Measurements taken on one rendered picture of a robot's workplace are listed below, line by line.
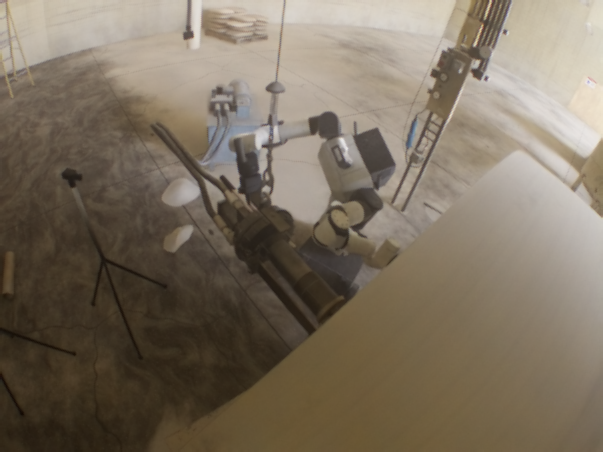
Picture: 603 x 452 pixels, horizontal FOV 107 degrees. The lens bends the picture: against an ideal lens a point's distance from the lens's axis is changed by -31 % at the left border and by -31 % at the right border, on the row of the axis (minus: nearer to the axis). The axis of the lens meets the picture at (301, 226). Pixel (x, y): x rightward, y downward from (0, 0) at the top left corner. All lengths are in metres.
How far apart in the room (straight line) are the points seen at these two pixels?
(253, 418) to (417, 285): 0.26
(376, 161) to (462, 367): 1.11
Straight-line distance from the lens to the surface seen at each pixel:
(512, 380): 0.42
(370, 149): 1.41
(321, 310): 1.19
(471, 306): 0.41
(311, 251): 2.39
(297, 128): 1.49
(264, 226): 1.29
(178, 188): 3.05
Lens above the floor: 1.98
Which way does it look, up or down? 45 degrees down
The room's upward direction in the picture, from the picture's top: 13 degrees clockwise
